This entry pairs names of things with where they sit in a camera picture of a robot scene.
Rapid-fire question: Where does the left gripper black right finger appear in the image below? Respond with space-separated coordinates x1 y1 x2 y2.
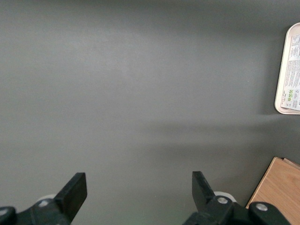
182 171 249 225

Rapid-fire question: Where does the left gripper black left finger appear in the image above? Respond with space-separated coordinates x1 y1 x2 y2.
18 172 88 225

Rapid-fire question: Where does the wooden two-drawer cabinet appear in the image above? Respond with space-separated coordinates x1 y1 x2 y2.
245 157 300 225

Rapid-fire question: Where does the beige plastic tray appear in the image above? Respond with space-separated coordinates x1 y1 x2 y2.
274 22 300 115

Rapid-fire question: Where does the red and white snack box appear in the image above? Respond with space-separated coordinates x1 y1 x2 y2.
280 33 300 112

